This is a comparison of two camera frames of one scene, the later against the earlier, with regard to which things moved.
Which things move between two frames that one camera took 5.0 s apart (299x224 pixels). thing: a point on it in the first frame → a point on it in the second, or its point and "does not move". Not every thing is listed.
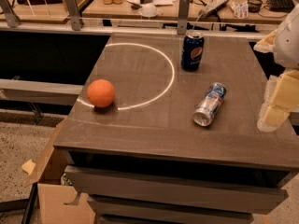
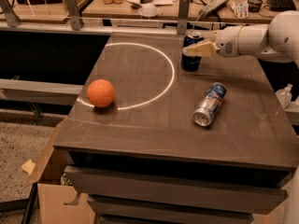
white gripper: x=289 y=44 → x=226 y=42
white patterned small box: x=240 y=10 does not move
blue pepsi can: x=192 y=50 does not move
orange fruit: x=100 y=92 does not move
